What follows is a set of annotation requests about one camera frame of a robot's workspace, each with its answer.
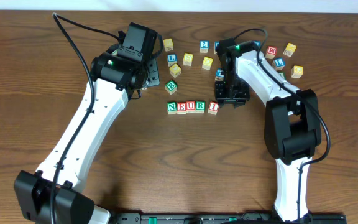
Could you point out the yellow S block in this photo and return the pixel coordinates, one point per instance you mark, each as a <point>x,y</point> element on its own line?
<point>187,59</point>

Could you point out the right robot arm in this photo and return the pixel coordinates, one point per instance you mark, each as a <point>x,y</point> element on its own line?
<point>291,131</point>

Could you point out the red I block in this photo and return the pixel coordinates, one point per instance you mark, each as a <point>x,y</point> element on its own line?
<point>213,108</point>

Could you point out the yellow G block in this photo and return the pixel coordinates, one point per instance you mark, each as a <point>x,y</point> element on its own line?
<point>297,71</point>

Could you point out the blue D block right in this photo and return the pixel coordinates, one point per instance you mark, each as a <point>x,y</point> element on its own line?
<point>257,43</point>

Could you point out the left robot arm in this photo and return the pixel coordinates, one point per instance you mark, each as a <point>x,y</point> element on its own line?
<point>53,193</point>

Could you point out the yellow O block right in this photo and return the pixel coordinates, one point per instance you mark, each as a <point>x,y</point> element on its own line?
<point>207,63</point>

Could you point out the blue L block centre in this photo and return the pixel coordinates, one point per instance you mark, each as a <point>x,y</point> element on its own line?
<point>171,59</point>

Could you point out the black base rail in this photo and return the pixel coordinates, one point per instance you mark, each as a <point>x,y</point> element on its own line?
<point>170,218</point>

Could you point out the red U block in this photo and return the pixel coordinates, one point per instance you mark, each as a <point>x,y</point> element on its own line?
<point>190,107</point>

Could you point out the blue d block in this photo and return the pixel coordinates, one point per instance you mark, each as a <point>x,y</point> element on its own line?
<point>215,47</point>
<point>257,43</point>

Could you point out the yellow block top right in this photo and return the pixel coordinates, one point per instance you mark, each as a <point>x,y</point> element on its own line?
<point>289,49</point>

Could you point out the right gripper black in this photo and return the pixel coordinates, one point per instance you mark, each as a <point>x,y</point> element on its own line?
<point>232,99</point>

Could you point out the green N block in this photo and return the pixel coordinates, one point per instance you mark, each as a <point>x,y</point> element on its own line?
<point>172,107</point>

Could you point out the red E block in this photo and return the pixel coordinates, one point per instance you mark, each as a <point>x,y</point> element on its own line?
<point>181,108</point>

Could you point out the blue 2 block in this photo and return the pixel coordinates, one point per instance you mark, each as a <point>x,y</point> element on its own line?
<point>204,46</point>

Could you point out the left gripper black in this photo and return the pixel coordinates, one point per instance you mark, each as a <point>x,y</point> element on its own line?
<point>153,73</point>

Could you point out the yellow O block centre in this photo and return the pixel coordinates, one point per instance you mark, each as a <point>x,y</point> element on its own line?
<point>175,70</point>

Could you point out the yellow o block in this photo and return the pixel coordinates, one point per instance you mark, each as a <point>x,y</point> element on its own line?
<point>207,63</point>
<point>175,70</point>

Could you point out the blue L block right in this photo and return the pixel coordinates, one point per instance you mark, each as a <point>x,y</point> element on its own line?
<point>278,64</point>

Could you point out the green R block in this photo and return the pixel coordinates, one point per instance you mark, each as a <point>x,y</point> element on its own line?
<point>200,107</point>

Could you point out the green B block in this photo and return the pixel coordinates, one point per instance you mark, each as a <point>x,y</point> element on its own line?
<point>171,87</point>

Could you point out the blue l block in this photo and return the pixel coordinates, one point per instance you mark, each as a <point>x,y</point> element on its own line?
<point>278,64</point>
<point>171,59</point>

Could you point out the red M block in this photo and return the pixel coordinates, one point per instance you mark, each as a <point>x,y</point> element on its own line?
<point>270,52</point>

